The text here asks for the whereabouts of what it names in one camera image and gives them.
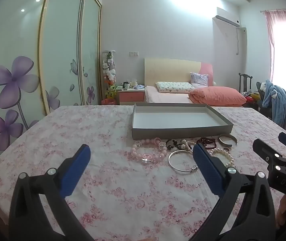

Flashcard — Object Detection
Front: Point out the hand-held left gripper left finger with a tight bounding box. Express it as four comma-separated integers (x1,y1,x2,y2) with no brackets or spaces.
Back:
9,144,91,241

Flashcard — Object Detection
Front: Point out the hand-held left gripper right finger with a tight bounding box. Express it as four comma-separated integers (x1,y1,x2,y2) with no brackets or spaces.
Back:
192,143,284,241

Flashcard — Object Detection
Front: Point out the white pearl bracelet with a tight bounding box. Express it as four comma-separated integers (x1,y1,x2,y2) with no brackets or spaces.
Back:
209,148,235,167

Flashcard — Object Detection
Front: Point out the silver cuff bangle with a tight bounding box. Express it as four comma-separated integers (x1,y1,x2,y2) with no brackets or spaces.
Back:
218,134,238,148

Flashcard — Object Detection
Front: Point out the thin silver bangle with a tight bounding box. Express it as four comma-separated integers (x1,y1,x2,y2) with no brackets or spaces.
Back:
168,150,199,174

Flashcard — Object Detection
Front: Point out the grey cardboard box tray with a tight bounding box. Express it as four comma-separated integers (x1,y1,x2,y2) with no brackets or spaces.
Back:
131,102,234,140

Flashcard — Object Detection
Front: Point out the pink bead bracelet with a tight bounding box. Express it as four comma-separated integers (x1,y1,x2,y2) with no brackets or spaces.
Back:
131,138,169,165

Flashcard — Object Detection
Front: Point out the person's right hand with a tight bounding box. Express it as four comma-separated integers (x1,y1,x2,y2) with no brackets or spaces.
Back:
276,195,286,229

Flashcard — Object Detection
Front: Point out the blue plush garment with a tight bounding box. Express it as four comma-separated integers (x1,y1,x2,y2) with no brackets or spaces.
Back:
261,79,286,128

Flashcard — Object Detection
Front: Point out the pile of colourful toys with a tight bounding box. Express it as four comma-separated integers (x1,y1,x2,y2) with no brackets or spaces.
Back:
243,92,262,104

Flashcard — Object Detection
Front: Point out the dark wooden chair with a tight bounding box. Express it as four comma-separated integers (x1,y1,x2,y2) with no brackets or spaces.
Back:
239,73,253,94

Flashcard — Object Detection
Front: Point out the orange duvet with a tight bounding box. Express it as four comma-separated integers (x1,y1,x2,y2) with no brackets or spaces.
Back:
188,86,247,106

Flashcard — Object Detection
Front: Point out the pink sheeted mattress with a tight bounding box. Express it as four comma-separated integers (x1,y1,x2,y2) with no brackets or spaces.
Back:
145,85,194,103

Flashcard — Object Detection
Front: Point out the white floral pillow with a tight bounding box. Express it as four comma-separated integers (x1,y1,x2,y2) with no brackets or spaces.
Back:
157,81,195,94

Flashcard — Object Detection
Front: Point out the lilac pillow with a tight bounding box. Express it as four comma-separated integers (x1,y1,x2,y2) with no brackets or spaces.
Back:
190,72,209,87

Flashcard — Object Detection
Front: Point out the pink nightstand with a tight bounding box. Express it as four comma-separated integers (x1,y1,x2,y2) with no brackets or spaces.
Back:
118,88,146,105

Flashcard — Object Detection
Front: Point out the pink curtain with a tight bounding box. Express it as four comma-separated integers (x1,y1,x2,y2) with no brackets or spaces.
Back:
261,9,286,128

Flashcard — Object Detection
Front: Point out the clear tube of plush toys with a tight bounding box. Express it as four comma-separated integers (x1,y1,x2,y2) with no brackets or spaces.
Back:
102,50,116,101

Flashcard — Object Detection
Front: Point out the beige and pink headboard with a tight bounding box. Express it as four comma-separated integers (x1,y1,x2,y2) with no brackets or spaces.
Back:
144,58,213,87

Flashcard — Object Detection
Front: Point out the flower print sliding wardrobe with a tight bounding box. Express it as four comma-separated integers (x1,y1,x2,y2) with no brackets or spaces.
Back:
0,0,103,153

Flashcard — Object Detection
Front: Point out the white air conditioner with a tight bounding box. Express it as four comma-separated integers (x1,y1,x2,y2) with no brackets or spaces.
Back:
212,7,241,28

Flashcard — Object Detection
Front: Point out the dark red bead bracelet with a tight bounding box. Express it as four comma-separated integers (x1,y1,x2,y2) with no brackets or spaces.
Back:
197,137,217,149

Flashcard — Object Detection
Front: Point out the black bead bracelet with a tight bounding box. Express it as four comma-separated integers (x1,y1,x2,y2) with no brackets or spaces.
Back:
165,139,187,151

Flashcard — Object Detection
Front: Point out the air conditioner cable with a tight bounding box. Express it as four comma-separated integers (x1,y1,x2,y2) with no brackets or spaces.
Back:
235,27,240,55

